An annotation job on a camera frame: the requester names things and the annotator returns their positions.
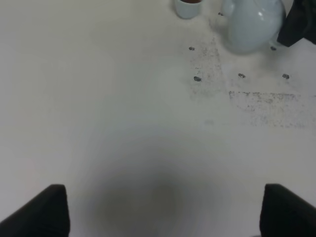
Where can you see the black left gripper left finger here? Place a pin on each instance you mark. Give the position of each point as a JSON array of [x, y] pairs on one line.
[[46, 215]]

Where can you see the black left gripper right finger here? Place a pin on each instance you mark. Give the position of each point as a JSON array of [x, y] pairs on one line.
[[285, 214]]

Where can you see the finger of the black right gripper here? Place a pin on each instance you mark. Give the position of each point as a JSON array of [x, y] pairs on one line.
[[300, 23]]

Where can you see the light blue porcelain teapot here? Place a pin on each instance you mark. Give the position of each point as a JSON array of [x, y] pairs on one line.
[[252, 23]]

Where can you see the light blue left teacup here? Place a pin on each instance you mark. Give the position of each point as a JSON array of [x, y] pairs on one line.
[[187, 9]]

